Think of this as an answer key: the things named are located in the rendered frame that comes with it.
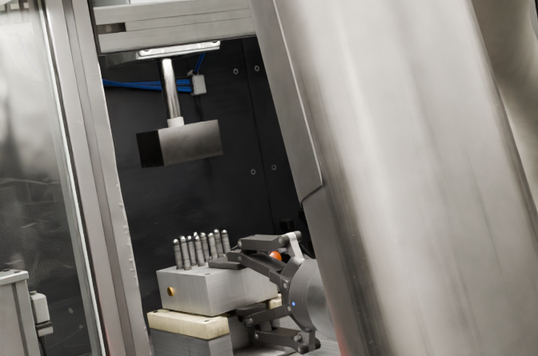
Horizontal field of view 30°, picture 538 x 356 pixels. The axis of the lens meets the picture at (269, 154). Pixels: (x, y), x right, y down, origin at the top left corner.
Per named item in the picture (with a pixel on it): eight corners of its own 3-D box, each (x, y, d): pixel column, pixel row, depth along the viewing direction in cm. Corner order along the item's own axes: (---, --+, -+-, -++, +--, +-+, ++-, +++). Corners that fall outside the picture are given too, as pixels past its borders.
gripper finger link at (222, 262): (238, 270, 117) (236, 264, 117) (207, 267, 123) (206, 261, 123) (258, 264, 118) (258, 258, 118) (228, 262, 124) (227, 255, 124)
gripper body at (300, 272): (371, 327, 106) (319, 319, 114) (359, 248, 106) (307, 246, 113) (315, 346, 102) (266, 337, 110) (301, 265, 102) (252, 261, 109)
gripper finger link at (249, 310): (266, 303, 119) (266, 310, 119) (234, 299, 125) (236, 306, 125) (244, 310, 117) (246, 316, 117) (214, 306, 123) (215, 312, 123)
